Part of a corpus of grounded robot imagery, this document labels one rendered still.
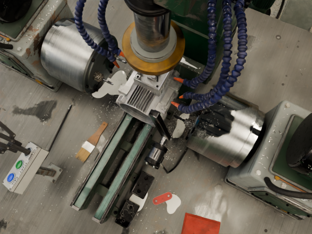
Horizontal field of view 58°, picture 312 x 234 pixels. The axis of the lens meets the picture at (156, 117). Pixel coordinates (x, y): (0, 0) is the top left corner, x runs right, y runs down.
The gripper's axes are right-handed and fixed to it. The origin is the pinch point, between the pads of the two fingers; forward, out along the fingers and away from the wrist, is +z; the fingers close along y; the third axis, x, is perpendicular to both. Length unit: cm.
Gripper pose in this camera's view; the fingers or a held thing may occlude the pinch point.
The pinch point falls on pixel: (18, 147)
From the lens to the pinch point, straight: 106.7
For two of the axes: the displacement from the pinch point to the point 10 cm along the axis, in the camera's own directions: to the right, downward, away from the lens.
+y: 4.7, -8.5, 2.2
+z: 4.8, 4.6, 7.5
